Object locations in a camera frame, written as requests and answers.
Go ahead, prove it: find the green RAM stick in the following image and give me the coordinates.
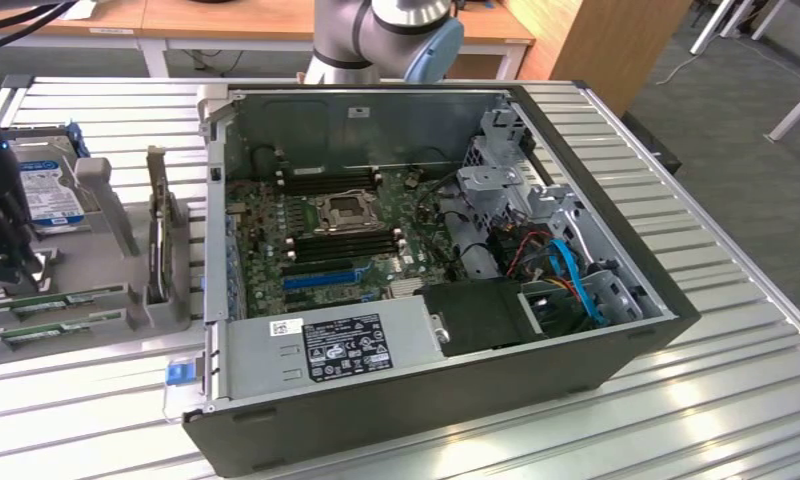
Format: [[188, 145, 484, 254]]
[[0, 321, 96, 345], [0, 293, 96, 315]]

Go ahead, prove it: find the black RAM slot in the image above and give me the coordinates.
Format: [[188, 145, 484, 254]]
[[288, 240, 407, 257], [280, 181, 383, 194], [276, 166, 379, 176], [289, 246, 409, 264], [277, 171, 380, 181], [287, 234, 404, 251], [285, 228, 401, 244], [279, 176, 381, 187]]

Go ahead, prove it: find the hard disk with blue label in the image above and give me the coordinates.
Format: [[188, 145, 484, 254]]
[[1, 128, 93, 235]]

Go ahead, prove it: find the grey parts rack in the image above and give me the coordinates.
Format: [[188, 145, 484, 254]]
[[0, 143, 205, 357]]

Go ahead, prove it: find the graphics card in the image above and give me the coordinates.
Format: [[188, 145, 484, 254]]
[[142, 144, 176, 304]]

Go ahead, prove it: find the blue case latch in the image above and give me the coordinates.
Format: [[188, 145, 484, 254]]
[[164, 359, 196, 388]]

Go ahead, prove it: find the green motherboard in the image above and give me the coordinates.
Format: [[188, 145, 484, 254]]
[[224, 167, 472, 322]]

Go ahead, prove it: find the grey power supply with label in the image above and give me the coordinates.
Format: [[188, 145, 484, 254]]
[[207, 296, 443, 402]]

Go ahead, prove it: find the black expansion slot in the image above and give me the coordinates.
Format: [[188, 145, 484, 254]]
[[280, 259, 356, 279]]

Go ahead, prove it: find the blue expansion slot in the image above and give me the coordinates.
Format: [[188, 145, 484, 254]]
[[281, 272, 367, 292]]

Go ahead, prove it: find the CPU socket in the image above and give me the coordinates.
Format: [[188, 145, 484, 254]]
[[311, 191, 383, 237]]

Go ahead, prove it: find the silver chipset heat sink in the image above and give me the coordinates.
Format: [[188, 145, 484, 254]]
[[388, 279, 429, 302]]

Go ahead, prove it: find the black plastic fan shroud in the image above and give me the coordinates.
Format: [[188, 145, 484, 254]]
[[421, 279, 549, 359]]

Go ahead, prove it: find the black open PC case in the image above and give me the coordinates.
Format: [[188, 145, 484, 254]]
[[180, 82, 702, 479]]

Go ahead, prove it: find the metal disk bay cage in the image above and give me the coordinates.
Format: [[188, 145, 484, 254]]
[[452, 105, 650, 329]]

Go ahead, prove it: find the wooden cabinet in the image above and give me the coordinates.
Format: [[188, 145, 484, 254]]
[[505, 0, 696, 102]]

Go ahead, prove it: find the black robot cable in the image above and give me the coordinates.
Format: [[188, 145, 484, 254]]
[[0, 0, 85, 62]]

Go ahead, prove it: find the wooden desk with white frame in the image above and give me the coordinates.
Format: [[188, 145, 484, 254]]
[[24, 0, 539, 80]]

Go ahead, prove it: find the red wire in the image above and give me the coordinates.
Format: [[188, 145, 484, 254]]
[[511, 231, 556, 277]]

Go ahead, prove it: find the blue flat wire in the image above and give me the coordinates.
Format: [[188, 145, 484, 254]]
[[548, 238, 610, 330]]

